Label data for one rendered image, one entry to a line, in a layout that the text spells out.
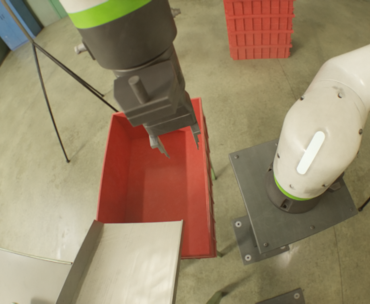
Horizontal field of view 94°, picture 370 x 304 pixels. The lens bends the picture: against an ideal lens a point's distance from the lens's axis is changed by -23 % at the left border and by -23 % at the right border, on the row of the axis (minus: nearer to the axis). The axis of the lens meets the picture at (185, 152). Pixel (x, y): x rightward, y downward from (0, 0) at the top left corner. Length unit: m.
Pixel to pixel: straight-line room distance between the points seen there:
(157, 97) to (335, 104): 0.27
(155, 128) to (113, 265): 0.40
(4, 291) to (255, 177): 0.84
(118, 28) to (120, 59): 0.03
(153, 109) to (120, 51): 0.06
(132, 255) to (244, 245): 0.92
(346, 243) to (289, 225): 1.10
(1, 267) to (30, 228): 1.44
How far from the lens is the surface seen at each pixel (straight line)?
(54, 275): 0.66
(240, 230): 1.43
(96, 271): 0.63
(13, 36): 6.57
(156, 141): 0.33
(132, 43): 0.20
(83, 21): 0.20
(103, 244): 0.68
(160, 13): 0.21
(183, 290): 1.47
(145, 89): 0.18
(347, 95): 0.40
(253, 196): 0.53
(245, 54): 2.26
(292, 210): 0.52
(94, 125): 2.24
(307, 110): 0.35
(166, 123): 0.31
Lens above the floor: 1.43
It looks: 58 degrees down
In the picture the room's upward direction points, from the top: 25 degrees counter-clockwise
